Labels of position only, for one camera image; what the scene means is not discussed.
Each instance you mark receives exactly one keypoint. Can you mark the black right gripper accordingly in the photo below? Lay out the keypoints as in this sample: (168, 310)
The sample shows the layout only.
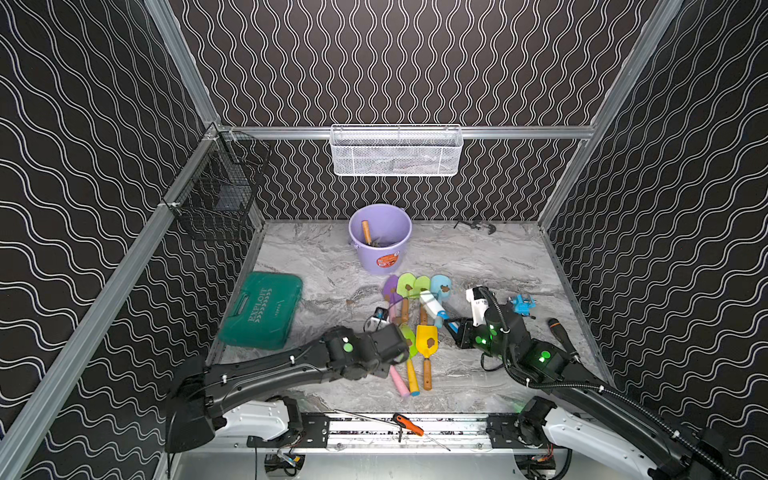
(463, 330)

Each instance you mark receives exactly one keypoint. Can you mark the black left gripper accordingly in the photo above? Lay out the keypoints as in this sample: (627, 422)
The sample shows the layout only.
(395, 346)

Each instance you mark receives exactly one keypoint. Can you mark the purple front trowel pink handle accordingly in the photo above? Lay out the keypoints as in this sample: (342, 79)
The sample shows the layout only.
(400, 385)

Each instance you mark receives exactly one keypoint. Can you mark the purple trowel pink handle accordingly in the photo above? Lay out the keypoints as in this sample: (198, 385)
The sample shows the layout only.
(400, 385)
(389, 292)

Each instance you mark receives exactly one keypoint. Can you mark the white blue brush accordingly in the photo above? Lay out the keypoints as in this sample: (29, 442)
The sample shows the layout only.
(433, 308)

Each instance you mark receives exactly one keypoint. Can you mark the narrow lime trowel wooden handle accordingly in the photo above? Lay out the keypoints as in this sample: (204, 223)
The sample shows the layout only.
(379, 243)

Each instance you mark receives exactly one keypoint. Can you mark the lime front trowel wooden handle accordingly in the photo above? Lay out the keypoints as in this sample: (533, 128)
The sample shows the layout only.
(367, 232)

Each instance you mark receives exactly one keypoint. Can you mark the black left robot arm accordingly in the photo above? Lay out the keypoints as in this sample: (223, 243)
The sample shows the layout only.
(200, 395)

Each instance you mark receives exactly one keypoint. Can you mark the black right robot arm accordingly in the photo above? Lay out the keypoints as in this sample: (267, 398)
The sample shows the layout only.
(580, 413)

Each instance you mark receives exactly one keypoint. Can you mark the yellow square trowel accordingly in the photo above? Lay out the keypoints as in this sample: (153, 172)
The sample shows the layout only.
(427, 345)

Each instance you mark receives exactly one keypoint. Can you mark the purple plastic bucket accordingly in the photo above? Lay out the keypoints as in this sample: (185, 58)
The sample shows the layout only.
(388, 222)

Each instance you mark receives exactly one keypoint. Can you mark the small blue clamp tool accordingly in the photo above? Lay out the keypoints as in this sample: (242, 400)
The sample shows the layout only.
(522, 305)

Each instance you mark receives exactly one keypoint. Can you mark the black clip tool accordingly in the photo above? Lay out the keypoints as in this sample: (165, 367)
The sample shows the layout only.
(477, 225)

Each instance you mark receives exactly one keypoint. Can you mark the green plastic tool case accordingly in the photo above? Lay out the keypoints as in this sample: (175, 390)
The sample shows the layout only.
(263, 312)

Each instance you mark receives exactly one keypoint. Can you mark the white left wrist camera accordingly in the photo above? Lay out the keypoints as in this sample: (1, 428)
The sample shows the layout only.
(378, 320)

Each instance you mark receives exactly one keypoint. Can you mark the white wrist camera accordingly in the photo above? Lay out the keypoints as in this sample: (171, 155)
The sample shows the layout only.
(479, 305)
(378, 320)

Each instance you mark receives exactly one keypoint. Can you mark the lime front trowel yellow handle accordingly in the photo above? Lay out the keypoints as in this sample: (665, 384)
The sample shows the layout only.
(410, 338)

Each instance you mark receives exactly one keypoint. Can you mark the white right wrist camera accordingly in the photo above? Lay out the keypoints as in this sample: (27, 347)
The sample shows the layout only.
(479, 305)

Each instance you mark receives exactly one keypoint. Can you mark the wide green trowel wooden handle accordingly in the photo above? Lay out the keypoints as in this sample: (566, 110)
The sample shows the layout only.
(405, 287)

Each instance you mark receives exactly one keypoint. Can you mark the black orange screwdriver handle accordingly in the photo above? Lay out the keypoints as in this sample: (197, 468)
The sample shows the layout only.
(560, 333)

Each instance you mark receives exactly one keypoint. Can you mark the orange handled screwdriver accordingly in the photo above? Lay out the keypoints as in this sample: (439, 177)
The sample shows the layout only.
(407, 424)

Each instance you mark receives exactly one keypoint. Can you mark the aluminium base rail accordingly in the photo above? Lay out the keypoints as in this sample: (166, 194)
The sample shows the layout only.
(345, 432)

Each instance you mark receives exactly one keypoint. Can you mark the white wire basket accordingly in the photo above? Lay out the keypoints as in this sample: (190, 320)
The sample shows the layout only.
(396, 150)

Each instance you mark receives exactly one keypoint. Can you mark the black wire basket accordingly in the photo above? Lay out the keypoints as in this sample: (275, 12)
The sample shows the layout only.
(217, 203)

